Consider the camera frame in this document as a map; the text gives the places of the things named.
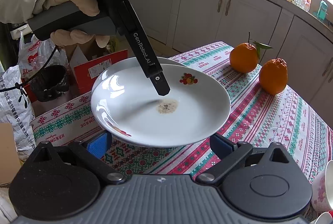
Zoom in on brown cardboard on counter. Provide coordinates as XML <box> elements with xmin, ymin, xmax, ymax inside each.
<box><xmin>309</xmin><ymin>0</ymin><xmax>333</xmax><ymax>25</ymax></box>

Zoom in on patterned tablecloth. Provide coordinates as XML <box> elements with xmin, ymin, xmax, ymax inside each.
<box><xmin>31</xmin><ymin>42</ymin><xmax>332</xmax><ymax>182</ymax></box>

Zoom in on teal bottle on counter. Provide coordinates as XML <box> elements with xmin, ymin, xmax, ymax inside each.
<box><xmin>314</xmin><ymin>0</ymin><xmax>328</xmax><ymax>22</ymax></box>

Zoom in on red cardboard box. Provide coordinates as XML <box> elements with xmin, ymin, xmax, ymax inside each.
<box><xmin>70</xmin><ymin>46</ymin><xmax>128</xmax><ymax>95</ymax></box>

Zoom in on white plate stained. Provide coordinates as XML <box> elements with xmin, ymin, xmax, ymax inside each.
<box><xmin>90</xmin><ymin>65</ymin><xmax>231</xmax><ymax>148</ymax></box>

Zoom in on orange with leaf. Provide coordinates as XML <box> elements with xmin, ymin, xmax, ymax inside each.
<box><xmin>229</xmin><ymin>32</ymin><xmax>272</xmax><ymax>73</ymax></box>

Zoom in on white plate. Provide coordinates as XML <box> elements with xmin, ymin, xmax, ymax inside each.
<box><xmin>91</xmin><ymin>56</ymin><xmax>188</xmax><ymax>145</ymax></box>

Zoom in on orange without leaf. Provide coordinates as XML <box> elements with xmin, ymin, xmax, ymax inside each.
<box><xmin>259</xmin><ymin>58</ymin><xmax>288</xmax><ymax>95</ymax></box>

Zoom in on white red plastic bag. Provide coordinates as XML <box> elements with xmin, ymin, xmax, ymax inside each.
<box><xmin>17</xmin><ymin>33</ymin><xmax>55</xmax><ymax>81</ymax></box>

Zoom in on white kitchen cabinets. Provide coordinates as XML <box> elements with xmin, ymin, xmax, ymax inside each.
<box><xmin>130</xmin><ymin>0</ymin><xmax>332</xmax><ymax>124</ymax></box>

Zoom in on gloved left hand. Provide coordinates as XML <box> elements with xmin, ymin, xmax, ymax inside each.
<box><xmin>34</xmin><ymin>0</ymin><xmax>112</xmax><ymax>48</ymax></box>

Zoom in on black pot on floor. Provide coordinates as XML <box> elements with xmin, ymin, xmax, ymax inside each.
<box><xmin>30</xmin><ymin>65</ymin><xmax>69</xmax><ymax>102</ymax></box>

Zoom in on white floral bowl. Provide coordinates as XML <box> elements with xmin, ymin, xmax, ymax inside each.
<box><xmin>311</xmin><ymin>160</ymin><xmax>333</xmax><ymax>213</ymax></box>

